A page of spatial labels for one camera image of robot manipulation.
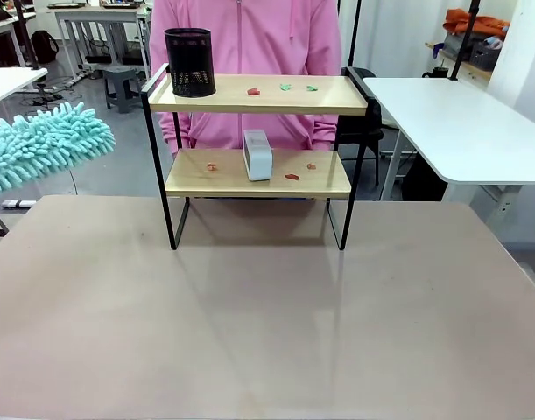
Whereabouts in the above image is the black mesh pen holder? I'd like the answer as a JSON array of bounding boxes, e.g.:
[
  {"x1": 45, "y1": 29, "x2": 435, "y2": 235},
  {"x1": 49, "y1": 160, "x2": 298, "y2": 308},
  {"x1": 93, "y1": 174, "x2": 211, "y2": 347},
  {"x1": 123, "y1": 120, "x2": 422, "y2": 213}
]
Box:
[{"x1": 164, "y1": 27, "x2": 218, "y2": 99}]

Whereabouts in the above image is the two-tier wooden metal shelf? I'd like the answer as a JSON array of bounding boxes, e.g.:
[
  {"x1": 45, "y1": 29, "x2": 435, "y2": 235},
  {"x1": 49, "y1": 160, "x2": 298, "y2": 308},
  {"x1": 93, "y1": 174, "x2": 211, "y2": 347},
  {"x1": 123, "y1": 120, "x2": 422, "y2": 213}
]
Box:
[{"x1": 140, "y1": 63, "x2": 380, "y2": 252}]

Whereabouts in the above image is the grey plastic stool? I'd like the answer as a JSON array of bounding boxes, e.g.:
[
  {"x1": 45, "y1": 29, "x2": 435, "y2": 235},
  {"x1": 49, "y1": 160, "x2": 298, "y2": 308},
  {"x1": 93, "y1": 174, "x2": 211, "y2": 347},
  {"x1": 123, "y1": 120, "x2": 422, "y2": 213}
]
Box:
[{"x1": 102, "y1": 66, "x2": 142, "y2": 115}]

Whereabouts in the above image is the grey storage basket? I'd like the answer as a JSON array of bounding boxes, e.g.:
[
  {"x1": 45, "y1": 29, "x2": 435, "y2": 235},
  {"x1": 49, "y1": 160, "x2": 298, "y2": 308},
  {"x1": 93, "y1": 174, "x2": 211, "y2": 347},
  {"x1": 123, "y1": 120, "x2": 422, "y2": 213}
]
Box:
[{"x1": 468, "y1": 41, "x2": 503, "y2": 67}]

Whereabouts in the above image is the teal chenille duster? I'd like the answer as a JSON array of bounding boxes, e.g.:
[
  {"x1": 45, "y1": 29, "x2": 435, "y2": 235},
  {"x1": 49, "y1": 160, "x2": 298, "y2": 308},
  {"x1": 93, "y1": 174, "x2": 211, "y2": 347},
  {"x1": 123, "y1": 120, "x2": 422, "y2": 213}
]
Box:
[{"x1": 0, "y1": 102, "x2": 116, "y2": 198}]

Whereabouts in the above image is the orange cloth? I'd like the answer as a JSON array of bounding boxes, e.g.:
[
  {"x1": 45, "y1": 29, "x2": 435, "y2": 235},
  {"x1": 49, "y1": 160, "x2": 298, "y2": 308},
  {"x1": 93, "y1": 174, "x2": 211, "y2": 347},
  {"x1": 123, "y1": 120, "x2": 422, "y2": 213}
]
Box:
[{"x1": 442, "y1": 7, "x2": 511, "y2": 39}]

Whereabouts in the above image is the large white table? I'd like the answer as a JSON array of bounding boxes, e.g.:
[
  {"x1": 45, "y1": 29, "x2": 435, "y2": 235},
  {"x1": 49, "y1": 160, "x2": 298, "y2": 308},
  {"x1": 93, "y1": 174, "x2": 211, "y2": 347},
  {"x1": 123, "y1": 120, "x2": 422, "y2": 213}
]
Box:
[{"x1": 362, "y1": 76, "x2": 535, "y2": 186}]

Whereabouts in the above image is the white background desk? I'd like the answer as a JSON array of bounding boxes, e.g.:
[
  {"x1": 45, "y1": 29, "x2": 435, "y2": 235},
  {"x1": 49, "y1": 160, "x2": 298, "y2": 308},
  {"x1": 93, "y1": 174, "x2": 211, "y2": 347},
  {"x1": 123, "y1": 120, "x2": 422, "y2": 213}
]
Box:
[{"x1": 33, "y1": 2, "x2": 152, "y2": 84}]

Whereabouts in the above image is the white side table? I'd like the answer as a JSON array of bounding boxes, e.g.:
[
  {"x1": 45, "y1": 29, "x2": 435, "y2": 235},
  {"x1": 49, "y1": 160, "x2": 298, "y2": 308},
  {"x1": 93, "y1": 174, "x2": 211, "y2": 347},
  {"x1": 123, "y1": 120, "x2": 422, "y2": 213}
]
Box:
[{"x1": 0, "y1": 66, "x2": 48, "y2": 110}]

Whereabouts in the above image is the black backpack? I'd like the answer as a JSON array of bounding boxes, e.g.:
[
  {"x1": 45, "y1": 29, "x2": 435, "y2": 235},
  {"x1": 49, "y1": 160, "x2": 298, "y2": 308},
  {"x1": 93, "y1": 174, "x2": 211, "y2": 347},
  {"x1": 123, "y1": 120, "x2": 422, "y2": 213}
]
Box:
[{"x1": 30, "y1": 29, "x2": 60, "y2": 64}]

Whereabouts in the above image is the black office chair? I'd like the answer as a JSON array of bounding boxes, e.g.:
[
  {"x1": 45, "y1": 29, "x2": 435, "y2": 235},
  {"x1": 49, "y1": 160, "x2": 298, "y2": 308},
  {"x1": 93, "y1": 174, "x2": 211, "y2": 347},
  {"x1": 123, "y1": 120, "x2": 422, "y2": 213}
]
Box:
[{"x1": 334, "y1": 102, "x2": 384, "y2": 185}]

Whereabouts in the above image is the thin black stand pole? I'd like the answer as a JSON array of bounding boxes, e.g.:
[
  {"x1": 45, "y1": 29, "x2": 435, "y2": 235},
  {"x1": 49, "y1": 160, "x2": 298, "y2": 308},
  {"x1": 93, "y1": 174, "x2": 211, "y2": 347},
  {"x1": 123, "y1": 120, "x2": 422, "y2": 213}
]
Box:
[{"x1": 346, "y1": 0, "x2": 364, "y2": 69}]

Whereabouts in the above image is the person in pink hoodie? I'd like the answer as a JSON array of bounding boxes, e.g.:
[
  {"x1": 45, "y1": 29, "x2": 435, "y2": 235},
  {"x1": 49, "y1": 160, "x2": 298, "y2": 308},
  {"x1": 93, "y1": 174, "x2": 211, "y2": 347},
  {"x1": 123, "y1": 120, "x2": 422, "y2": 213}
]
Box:
[{"x1": 148, "y1": 0, "x2": 342, "y2": 152}]

